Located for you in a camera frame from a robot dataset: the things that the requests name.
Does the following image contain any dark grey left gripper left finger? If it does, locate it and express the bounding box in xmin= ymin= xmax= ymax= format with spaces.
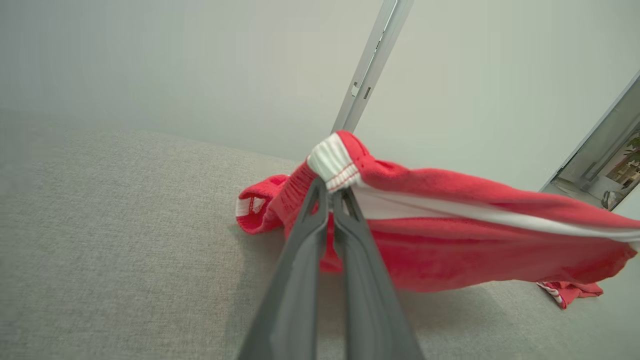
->
xmin=237 ymin=176 xmax=330 ymax=360

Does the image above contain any red garment with white stripes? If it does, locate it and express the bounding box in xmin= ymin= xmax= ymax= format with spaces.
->
xmin=235 ymin=130 xmax=640 ymax=310

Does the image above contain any plain white partition panel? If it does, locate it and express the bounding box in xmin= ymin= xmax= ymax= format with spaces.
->
xmin=0 ymin=0 xmax=387 ymax=162

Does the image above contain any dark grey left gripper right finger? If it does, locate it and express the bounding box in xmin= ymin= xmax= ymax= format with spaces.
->
xmin=332 ymin=187 xmax=426 ymax=360

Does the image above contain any grey fabric sofa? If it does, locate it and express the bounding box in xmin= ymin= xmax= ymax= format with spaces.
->
xmin=0 ymin=110 xmax=640 ymax=360

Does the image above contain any metal partition post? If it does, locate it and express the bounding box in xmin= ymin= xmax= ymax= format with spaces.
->
xmin=332 ymin=0 xmax=415 ymax=134

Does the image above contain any glass doorway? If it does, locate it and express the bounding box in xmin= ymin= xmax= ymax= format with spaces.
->
xmin=540 ymin=71 xmax=640 ymax=211

